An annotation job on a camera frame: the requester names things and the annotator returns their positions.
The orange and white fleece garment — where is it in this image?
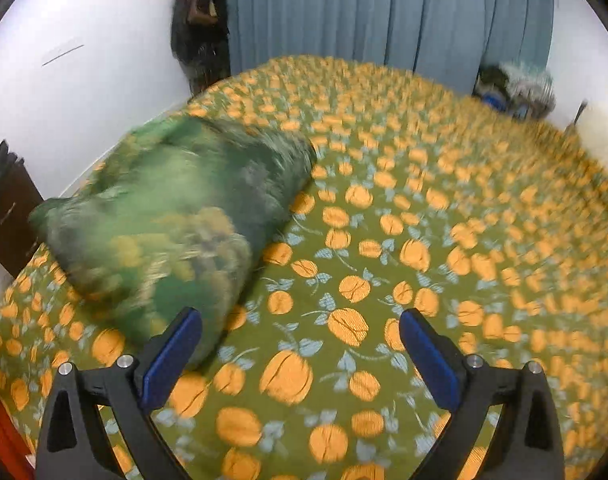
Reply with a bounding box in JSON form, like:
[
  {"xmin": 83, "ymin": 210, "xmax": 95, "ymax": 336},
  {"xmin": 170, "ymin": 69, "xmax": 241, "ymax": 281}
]
[{"xmin": 0, "ymin": 400, "xmax": 34, "ymax": 480}]

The green landscape print padded jacket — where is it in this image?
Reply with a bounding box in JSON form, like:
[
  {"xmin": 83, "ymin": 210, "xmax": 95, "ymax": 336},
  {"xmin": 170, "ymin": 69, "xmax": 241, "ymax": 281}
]
[{"xmin": 29, "ymin": 115, "xmax": 317, "ymax": 367}]

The blue pleated curtain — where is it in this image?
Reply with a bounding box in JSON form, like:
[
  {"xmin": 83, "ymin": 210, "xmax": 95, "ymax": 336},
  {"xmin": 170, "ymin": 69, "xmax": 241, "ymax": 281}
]
[{"xmin": 228, "ymin": 0, "xmax": 554, "ymax": 94}]

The coat rack with dark clothes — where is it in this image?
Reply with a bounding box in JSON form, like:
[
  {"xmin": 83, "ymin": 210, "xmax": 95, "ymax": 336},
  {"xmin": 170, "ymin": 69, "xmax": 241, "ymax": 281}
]
[{"xmin": 170, "ymin": 0, "xmax": 230, "ymax": 96}]

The pile of clothes by bed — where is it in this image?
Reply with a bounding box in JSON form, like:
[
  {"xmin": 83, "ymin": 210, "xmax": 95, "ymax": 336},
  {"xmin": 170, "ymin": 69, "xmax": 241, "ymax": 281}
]
[{"xmin": 472, "ymin": 62, "xmax": 556, "ymax": 120}]

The dark brown wooden cabinet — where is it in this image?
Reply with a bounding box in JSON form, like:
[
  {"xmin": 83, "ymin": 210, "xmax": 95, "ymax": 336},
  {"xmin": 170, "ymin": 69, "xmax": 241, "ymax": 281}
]
[{"xmin": 0, "ymin": 162, "xmax": 43, "ymax": 278}]

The cream padded headboard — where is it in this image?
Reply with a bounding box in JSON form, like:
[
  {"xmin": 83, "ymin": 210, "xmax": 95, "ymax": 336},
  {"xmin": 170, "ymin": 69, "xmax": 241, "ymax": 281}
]
[{"xmin": 575, "ymin": 104, "xmax": 608, "ymax": 170}]

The green orange floral quilt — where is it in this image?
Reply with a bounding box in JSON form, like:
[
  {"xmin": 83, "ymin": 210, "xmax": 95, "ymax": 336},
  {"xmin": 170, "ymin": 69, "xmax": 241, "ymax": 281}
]
[{"xmin": 0, "ymin": 54, "xmax": 608, "ymax": 480}]

